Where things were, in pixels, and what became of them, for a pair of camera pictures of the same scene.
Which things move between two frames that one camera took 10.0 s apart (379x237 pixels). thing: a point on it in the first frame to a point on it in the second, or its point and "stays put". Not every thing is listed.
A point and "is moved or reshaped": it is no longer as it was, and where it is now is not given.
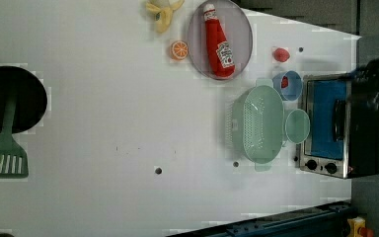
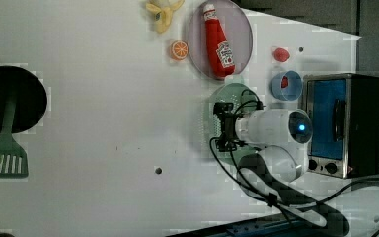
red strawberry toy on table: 280,54 stays put
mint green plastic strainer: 255,123 is moved or reshaped
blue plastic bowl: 294,87 stays put
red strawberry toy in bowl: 284,82 stays put
